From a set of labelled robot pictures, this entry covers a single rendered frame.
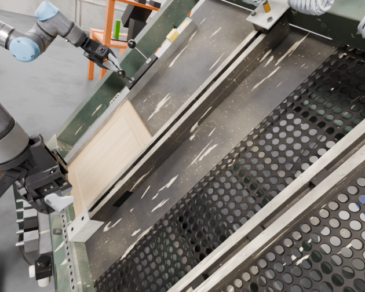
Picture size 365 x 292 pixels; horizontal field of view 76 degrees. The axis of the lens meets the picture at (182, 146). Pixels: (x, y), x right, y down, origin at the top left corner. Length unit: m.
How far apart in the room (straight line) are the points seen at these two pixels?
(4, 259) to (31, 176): 1.64
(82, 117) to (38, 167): 0.98
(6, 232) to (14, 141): 1.82
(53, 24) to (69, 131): 0.65
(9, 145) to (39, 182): 0.10
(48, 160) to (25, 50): 0.53
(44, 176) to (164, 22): 1.07
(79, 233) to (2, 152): 0.63
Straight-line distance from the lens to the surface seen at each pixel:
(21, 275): 2.06
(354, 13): 0.75
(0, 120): 0.45
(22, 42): 0.96
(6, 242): 2.21
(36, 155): 0.49
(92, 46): 1.09
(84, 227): 1.01
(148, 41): 1.38
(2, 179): 0.53
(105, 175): 1.07
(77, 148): 1.30
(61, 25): 1.07
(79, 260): 1.04
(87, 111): 1.45
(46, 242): 1.28
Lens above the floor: 1.81
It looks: 33 degrees down
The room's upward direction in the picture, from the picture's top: 20 degrees clockwise
